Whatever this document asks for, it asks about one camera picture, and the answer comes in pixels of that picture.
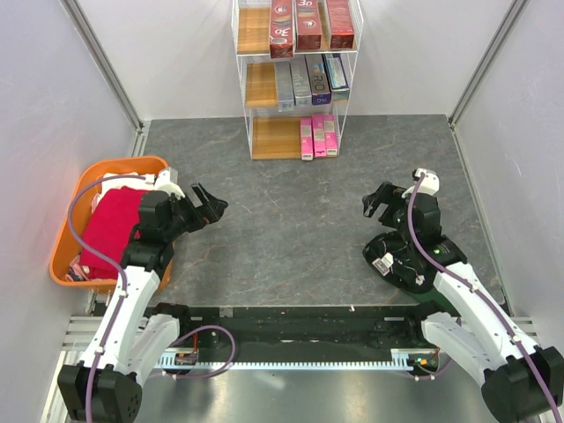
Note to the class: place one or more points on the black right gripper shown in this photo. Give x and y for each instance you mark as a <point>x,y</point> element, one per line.
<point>387,193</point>

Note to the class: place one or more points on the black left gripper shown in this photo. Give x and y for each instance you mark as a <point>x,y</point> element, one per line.
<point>209,211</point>

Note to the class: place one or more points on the pink toothpaste box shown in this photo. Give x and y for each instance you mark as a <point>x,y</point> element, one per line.
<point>320,149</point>
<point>307,142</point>
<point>330,135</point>

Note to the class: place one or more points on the purple toothpaste box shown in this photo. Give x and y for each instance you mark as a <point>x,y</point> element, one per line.
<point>335,70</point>
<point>319,83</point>

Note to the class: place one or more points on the silver Protefix toothpaste box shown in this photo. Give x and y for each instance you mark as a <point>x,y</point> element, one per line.
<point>301,86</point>

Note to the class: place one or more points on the silver plain toothpaste box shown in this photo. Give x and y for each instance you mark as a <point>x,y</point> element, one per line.
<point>284,86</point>

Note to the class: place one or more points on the large red toothpaste box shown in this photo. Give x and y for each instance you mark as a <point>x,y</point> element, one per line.
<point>342,31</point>

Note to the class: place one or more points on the red 3D toothpaste box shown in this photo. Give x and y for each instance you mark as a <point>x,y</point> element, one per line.
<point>281,29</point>
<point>308,25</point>

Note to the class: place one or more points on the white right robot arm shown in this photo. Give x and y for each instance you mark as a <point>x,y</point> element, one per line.
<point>518,378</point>

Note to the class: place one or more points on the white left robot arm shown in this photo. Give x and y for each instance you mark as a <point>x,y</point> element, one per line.
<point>106,385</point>

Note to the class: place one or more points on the white cloth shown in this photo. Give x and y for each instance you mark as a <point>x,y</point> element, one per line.
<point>118,181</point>

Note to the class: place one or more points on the dark green round bin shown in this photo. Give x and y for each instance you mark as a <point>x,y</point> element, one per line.
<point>401,265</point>

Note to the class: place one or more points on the orange plastic basket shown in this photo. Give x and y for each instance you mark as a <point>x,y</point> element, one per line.
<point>63,266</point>

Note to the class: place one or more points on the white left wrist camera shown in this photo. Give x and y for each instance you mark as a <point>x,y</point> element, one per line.
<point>166,181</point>

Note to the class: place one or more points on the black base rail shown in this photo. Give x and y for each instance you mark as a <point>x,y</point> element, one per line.
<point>370,326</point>

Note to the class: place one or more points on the white wire wooden shelf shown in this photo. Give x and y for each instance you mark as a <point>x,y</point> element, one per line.
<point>274,135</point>

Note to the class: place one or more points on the grey slotted cable duct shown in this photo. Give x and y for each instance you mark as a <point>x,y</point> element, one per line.
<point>399,361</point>

